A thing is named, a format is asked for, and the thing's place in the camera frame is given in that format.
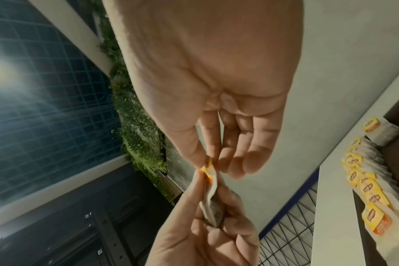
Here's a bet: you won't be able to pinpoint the person's right hand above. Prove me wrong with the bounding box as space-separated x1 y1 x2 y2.
102 0 306 180

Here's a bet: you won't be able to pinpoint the person's left hand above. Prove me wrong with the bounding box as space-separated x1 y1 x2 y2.
146 169 261 266

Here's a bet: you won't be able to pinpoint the tea bag with yellow tag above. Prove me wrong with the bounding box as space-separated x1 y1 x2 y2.
199 158 225 228
363 117 399 147

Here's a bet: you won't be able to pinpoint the row of tea bags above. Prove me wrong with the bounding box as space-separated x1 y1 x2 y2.
341 137 399 237

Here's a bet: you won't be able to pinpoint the green hedge plants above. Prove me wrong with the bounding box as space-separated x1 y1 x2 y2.
77 0 169 206

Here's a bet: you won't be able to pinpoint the black metal shelving rack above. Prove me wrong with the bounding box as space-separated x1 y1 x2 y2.
0 166 176 266

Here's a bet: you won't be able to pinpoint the white slanted beam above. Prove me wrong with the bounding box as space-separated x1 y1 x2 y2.
28 0 113 76

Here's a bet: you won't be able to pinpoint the glass grid building facade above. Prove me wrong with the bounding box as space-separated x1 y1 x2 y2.
0 0 128 206

